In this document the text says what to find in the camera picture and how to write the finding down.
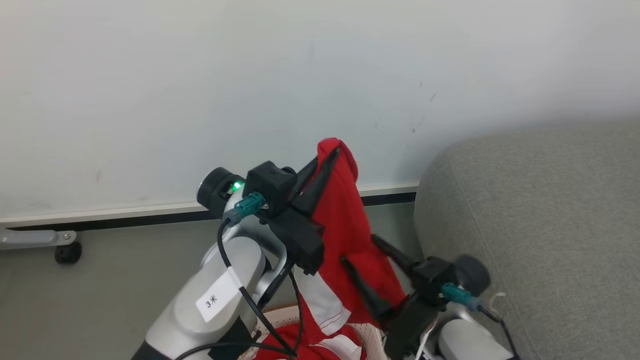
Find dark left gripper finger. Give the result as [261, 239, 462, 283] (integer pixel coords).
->
[292, 147, 342, 217]
[288, 156, 320, 202]

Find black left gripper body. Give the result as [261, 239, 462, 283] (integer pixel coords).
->
[244, 160, 327, 277]

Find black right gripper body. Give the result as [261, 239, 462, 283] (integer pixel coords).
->
[384, 256, 459, 360]

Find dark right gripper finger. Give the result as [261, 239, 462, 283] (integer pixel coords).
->
[340, 257, 397, 324]
[370, 234, 419, 277]

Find red and white jersey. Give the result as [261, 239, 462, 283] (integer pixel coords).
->
[254, 137, 408, 360]

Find cream perforated laundry basket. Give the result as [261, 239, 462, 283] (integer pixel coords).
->
[237, 304, 392, 360]

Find grey fabric sofa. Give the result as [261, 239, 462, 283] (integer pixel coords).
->
[413, 119, 640, 360]

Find white and black baseboard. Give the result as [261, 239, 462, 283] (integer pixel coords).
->
[0, 182, 420, 232]

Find black caster wheel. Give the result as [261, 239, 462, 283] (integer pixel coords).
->
[54, 241, 83, 265]

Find grey metal stand leg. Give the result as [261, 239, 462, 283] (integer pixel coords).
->
[0, 228, 78, 251]

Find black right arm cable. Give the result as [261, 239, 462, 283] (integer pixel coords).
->
[442, 282, 522, 360]

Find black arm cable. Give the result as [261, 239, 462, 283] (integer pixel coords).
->
[442, 282, 522, 360]
[175, 191, 305, 360]

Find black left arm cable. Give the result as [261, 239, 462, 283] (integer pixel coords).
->
[175, 191, 305, 360]

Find white paper cable tag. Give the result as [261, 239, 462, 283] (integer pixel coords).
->
[195, 269, 245, 324]

